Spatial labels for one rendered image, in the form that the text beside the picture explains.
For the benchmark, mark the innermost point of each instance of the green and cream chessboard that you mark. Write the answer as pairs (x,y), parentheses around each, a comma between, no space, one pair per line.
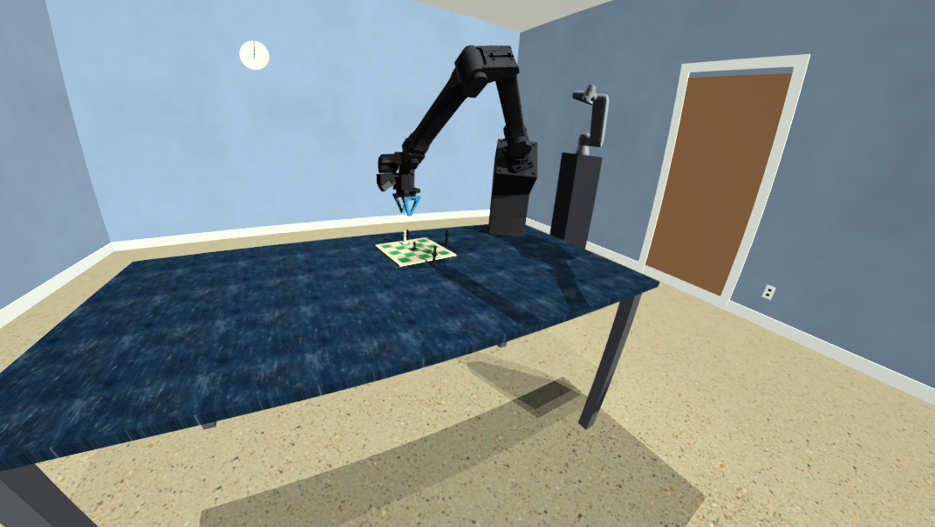
(403,255)

